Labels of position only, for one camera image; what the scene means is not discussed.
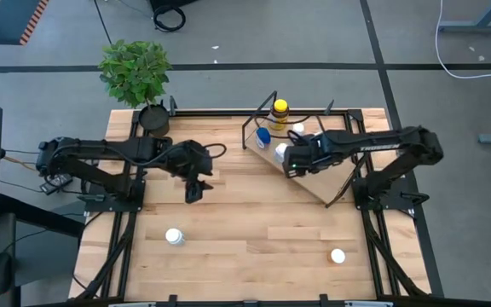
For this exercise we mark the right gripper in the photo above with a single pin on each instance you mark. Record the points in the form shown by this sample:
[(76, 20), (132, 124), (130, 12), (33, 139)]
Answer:
[(311, 153)]

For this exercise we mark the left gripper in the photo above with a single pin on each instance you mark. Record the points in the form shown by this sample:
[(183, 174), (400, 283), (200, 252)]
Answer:
[(192, 160)]

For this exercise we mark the white medicine bottle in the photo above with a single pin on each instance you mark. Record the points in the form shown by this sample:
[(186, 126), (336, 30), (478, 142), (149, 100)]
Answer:
[(280, 152), (174, 235)]

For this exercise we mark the small white-capped bottle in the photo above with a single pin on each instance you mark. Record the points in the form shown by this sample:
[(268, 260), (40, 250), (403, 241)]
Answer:
[(298, 128)]

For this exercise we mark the white bottle blue cap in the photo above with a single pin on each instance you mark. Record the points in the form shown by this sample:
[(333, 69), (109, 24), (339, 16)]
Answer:
[(263, 135)]

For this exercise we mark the amber bottle yellow cap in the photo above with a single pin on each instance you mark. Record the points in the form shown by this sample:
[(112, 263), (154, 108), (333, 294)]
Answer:
[(280, 106)]

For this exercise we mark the orange bottle white cap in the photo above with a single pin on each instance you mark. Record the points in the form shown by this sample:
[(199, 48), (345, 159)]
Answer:
[(338, 256)]

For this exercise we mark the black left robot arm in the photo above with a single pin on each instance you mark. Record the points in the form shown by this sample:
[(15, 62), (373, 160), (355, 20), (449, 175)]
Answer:
[(100, 147)]

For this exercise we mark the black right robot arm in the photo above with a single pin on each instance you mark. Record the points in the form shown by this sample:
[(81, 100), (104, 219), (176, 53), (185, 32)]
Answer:
[(377, 140)]

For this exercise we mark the black plant pot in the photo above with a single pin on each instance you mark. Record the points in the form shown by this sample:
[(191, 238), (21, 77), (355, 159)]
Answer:
[(154, 119)]

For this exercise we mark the green artificial plant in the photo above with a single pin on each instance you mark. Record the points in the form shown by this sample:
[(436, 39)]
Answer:
[(134, 72)]

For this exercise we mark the black power adapter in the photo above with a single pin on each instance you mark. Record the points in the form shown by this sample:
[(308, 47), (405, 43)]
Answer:
[(53, 184)]

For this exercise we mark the grey desk leg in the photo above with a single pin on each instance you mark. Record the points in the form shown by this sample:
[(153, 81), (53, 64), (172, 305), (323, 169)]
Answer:
[(475, 27)]

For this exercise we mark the orange striped floor mat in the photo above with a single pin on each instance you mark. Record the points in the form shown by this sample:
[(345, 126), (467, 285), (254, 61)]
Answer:
[(7, 21)]

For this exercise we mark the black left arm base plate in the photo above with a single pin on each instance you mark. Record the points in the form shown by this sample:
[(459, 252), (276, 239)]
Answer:
[(100, 204)]

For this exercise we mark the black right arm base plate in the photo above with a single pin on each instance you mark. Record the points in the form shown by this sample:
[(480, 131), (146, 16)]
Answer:
[(394, 192)]

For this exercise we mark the silver frame bracket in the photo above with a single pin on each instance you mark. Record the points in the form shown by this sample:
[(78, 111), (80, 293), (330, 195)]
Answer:
[(369, 304), (132, 304)]

